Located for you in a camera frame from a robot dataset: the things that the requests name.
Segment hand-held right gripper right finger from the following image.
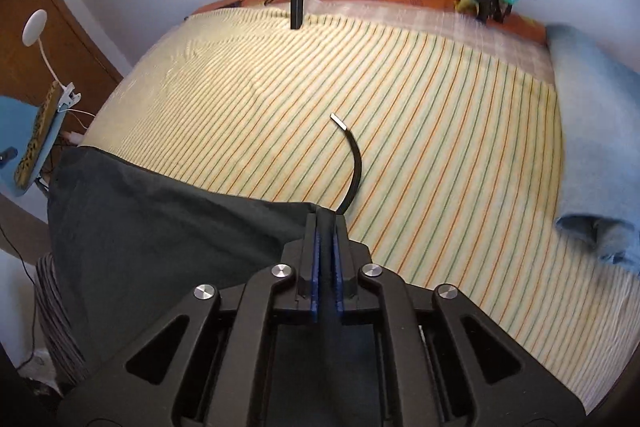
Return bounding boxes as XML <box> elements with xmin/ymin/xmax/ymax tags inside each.
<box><xmin>330</xmin><ymin>213</ymin><xmax>587</xmax><ymax>427</ymax></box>

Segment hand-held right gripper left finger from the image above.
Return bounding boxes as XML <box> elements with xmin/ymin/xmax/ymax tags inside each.
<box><xmin>57</xmin><ymin>211</ymin><xmax>321</xmax><ymax>427</ymax></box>

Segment black pants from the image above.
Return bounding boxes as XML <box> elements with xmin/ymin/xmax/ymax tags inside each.
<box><xmin>47</xmin><ymin>112</ymin><xmax>364</xmax><ymax>385</ymax></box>

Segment yellow striped bed sheet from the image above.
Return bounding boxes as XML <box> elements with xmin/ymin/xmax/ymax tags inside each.
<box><xmin>82</xmin><ymin>4</ymin><xmax>640</xmax><ymax>414</ymax></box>

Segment grey striped cloth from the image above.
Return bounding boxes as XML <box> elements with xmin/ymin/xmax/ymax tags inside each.
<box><xmin>34</xmin><ymin>251</ymin><xmax>95</xmax><ymax>387</ymax></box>

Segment pink checkered blanket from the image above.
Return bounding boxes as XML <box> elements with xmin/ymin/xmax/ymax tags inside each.
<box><xmin>305</xmin><ymin>0</ymin><xmax>553</xmax><ymax>58</ymax></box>

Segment folded blue jeans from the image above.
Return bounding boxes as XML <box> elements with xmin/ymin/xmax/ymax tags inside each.
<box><xmin>545</xmin><ymin>23</ymin><xmax>640</xmax><ymax>277</ymax></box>

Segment leopard print strip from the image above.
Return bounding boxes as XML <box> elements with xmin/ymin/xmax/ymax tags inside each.
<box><xmin>14</xmin><ymin>82</ymin><xmax>62</xmax><ymax>188</ymax></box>

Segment blue chair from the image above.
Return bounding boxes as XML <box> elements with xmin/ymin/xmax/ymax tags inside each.
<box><xmin>0</xmin><ymin>95</ymin><xmax>69</xmax><ymax>198</ymax></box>

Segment brown wooden wardrobe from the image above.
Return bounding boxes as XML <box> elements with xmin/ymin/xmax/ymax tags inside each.
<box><xmin>0</xmin><ymin>0</ymin><xmax>124</xmax><ymax>108</ymax></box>

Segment white clip lamp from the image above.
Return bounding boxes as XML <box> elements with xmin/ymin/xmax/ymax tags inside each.
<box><xmin>22</xmin><ymin>9</ymin><xmax>82</xmax><ymax>111</ymax></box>

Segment thin white cable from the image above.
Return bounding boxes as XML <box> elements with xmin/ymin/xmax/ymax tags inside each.
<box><xmin>62</xmin><ymin>107</ymin><xmax>97</xmax><ymax>145</ymax></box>

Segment thin black floor cable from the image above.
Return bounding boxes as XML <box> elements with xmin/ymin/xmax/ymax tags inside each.
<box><xmin>0</xmin><ymin>222</ymin><xmax>43</xmax><ymax>370</ymax></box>

